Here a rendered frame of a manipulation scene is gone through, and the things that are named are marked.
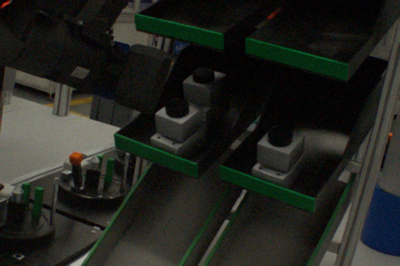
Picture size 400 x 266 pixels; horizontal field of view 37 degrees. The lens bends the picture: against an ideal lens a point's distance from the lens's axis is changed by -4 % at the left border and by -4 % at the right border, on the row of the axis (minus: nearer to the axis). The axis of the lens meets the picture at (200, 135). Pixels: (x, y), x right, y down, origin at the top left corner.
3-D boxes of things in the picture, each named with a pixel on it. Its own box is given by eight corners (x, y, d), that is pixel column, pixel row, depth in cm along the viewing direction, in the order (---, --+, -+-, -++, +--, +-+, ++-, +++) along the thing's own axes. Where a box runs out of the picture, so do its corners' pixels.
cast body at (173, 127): (178, 168, 78) (174, 122, 74) (151, 156, 80) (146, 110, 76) (217, 135, 83) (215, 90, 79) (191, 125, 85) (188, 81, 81)
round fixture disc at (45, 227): (22, 257, 91) (23, 246, 91) (-45, 228, 96) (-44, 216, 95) (70, 231, 104) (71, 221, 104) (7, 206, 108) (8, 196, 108)
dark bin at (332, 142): (312, 215, 71) (317, 166, 67) (219, 180, 78) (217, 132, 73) (388, 103, 90) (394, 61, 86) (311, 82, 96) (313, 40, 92)
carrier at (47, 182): (111, 240, 109) (121, 175, 106) (7, 198, 116) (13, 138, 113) (165, 205, 131) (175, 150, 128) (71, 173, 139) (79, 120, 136)
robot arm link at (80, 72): (106, 102, 51) (129, 33, 51) (-28, 56, 60) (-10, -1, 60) (156, 117, 59) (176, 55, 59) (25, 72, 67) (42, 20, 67)
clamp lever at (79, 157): (80, 190, 117) (77, 158, 112) (71, 187, 117) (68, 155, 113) (89, 180, 119) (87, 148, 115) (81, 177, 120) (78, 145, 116)
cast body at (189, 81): (206, 130, 84) (204, 87, 80) (179, 122, 86) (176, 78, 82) (237, 102, 90) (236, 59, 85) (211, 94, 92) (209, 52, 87)
